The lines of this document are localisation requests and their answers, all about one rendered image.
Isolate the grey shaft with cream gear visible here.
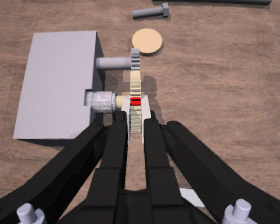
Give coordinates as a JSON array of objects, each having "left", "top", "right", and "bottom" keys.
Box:
[{"left": 112, "top": 71, "right": 141, "bottom": 133}]

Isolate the tan round disc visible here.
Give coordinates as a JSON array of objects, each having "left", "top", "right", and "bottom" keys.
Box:
[{"left": 132, "top": 28, "right": 162, "bottom": 57}]

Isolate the long grey metal bar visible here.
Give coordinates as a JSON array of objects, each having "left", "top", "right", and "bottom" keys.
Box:
[{"left": 151, "top": 0, "right": 272, "bottom": 6}]

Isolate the grey hex bolt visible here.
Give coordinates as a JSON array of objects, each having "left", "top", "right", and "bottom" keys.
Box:
[{"left": 133, "top": 3, "right": 169, "bottom": 19}]

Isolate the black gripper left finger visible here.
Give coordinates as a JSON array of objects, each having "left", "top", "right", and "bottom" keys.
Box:
[{"left": 0, "top": 96, "right": 131, "bottom": 224}]

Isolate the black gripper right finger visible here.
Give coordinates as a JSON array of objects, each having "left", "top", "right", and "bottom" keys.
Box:
[{"left": 141, "top": 95, "right": 280, "bottom": 224}]

